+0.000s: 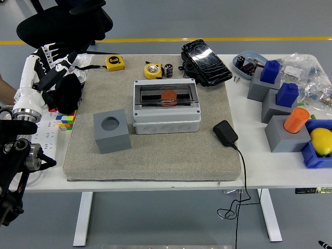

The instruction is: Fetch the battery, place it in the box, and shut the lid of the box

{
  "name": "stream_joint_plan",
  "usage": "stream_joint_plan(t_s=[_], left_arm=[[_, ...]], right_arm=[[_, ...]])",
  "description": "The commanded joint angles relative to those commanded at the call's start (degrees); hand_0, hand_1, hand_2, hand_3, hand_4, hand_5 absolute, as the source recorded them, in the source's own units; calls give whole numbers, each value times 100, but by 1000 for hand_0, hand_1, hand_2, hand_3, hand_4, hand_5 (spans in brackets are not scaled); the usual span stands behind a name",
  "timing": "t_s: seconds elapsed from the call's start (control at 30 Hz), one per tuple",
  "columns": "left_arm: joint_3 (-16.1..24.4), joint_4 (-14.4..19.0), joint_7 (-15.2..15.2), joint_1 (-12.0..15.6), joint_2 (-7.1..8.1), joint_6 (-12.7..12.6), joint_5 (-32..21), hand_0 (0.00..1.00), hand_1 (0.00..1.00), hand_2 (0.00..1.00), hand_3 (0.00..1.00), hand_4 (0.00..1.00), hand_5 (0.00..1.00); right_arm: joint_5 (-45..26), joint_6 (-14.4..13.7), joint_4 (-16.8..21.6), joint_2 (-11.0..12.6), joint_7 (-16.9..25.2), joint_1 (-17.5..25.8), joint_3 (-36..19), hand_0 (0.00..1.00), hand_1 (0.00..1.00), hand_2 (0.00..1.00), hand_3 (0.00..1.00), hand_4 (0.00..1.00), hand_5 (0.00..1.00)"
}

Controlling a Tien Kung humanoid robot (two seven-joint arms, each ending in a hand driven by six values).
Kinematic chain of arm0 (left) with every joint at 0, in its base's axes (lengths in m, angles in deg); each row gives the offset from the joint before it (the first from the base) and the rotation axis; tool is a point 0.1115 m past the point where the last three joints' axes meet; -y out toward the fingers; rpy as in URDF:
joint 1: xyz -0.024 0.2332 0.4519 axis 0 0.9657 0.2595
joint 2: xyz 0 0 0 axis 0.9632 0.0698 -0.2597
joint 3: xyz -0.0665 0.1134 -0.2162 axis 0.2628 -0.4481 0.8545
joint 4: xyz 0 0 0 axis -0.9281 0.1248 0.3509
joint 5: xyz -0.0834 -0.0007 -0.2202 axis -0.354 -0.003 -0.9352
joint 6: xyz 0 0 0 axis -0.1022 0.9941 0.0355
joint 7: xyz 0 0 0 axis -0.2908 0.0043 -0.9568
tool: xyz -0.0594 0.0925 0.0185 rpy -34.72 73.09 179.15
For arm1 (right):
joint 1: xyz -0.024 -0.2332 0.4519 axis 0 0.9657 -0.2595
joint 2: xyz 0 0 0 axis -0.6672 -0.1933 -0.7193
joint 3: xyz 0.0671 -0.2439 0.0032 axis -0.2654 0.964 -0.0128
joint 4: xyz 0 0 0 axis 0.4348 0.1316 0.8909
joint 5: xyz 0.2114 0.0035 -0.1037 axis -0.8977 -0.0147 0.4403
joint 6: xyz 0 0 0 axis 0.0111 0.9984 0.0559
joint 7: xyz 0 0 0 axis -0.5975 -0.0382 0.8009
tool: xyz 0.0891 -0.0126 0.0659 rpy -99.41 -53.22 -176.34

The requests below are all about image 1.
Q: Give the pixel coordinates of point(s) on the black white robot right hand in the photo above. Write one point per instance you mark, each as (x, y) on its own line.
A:
(324, 245)

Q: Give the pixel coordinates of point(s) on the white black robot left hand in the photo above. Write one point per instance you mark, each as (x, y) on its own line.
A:
(27, 77)

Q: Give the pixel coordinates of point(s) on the orange cylinder battery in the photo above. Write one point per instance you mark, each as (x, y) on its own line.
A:
(295, 120)
(168, 96)

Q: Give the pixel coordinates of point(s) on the grey junction box with lid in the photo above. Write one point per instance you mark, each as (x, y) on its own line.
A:
(166, 122)

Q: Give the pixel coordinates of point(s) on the person's forearm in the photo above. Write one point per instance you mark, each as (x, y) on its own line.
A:
(6, 90)

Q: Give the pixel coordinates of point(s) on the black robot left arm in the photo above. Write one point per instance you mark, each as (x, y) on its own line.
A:
(13, 155)

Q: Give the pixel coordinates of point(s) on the black cloth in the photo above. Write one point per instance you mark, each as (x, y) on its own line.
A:
(67, 96)

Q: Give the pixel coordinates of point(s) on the black office chair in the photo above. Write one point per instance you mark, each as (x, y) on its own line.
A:
(52, 28)

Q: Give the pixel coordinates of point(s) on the table control panel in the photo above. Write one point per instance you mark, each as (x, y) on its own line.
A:
(311, 190)

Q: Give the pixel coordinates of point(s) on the Rubik's cube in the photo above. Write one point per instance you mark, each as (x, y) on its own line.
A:
(66, 120)

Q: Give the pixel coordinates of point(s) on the clear bag with packages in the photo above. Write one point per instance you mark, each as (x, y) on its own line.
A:
(83, 61)

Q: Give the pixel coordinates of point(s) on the white table leg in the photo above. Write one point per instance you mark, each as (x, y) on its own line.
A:
(83, 218)
(271, 218)

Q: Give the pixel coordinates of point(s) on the white power strip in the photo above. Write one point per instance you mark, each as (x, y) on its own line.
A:
(49, 135)

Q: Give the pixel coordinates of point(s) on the blue plastic bin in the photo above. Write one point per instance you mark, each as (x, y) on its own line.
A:
(310, 155)

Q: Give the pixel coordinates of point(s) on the yellow lemon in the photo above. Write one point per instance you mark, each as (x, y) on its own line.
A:
(321, 141)

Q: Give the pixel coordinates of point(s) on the grey holder block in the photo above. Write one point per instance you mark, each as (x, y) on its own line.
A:
(282, 141)
(111, 142)
(269, 110)
(256, 89)

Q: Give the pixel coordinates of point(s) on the round yellow tape measure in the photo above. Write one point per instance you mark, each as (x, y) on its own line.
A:
(153, 71)

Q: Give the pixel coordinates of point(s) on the black capacitor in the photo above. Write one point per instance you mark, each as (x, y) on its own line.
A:
(168, 70)
(240, 61)

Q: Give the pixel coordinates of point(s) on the black power adapter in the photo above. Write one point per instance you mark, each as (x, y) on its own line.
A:
(225, 133)

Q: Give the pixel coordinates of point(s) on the clear bag of parts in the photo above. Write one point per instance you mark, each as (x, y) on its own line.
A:
(317, 93)
(298, 67)

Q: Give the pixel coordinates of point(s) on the blue bottle-shaped block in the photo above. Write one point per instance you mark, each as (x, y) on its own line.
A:
(286, 94)
(269, 71)

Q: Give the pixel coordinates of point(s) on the grey-brown mat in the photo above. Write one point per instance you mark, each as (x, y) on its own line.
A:
(168, 155)

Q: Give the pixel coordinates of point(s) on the glossy black case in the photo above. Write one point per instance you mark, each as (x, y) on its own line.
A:
(207, 62)

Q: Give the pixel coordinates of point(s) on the brown electronic components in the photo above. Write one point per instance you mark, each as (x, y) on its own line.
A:
(248, 68)

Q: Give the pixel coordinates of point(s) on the light blue tray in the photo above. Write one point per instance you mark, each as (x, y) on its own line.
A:
(255, 55)

